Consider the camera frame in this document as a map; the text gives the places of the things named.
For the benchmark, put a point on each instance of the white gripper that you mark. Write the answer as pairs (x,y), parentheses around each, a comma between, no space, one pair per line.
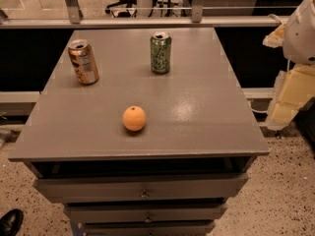
(301,36)

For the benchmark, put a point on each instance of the orange soda can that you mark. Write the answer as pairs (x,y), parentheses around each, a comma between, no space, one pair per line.
(83,61)

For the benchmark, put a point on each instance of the green soda can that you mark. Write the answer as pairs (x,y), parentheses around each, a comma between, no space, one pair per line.
(160,52)

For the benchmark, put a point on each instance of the grey drawer cabinet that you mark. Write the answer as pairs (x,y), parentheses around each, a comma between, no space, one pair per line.
(137,153)

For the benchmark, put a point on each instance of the orange fruit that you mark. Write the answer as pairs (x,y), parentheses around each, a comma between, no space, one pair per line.
(134,118)

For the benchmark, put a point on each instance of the black office chair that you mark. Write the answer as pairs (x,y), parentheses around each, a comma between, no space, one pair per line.
(121,9)

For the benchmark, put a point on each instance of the metal guard railing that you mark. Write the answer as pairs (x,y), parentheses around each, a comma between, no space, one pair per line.
(89,14)

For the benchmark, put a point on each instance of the bottom grey drawer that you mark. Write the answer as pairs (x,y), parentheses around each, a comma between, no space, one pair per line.
(162,228)

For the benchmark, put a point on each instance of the grey drawer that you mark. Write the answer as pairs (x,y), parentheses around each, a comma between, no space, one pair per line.
(141,188)
(145,213)
(162,228)

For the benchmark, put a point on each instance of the middle grey drawer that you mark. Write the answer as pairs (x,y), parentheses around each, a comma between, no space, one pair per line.
(145,213)

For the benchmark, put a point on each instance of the top grey drawer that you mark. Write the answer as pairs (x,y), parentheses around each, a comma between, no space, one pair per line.
(141,188)

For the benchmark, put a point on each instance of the black leather shoe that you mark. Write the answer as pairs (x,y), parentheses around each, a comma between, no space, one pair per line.
(11,222)

